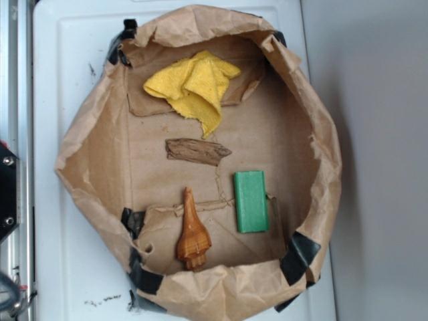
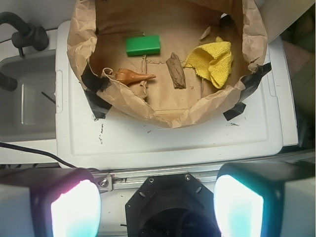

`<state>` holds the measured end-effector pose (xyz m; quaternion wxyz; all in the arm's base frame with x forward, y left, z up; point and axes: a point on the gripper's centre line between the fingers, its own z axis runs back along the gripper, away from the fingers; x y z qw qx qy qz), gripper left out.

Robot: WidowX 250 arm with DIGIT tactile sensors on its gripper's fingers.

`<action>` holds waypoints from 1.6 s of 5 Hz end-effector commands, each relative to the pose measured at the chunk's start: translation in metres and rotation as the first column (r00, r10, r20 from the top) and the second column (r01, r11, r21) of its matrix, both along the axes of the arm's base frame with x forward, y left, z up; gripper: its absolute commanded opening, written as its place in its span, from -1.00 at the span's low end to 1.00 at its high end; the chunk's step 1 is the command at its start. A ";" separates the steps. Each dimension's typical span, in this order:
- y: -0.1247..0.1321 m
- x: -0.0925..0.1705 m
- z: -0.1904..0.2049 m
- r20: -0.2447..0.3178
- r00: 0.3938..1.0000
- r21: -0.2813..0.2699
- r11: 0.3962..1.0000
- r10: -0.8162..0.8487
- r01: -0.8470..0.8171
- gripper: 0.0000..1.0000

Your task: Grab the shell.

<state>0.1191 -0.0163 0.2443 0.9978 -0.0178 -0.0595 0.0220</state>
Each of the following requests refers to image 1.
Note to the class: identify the green rectangular block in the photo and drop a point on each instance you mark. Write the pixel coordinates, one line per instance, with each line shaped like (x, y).
(251, 202)

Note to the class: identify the orange spiral shell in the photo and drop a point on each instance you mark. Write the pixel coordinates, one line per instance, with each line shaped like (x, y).
(195, 240)

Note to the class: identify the brown wood piece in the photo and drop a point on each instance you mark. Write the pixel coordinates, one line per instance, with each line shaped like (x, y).
(196, 151)

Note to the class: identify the brown paper bag bin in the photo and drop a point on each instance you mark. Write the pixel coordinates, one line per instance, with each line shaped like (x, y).
(113, 162)

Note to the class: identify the yellow cloth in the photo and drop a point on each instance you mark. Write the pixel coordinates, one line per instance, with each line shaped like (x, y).
(194, 87)

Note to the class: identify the white plastic tray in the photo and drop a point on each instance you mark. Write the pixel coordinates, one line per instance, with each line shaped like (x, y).
(77, 276)

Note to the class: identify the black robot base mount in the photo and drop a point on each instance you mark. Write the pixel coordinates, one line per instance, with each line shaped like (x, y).
(9, 191)

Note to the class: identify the aluminium frame rail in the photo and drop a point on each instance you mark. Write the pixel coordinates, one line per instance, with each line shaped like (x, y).
(17, 246)

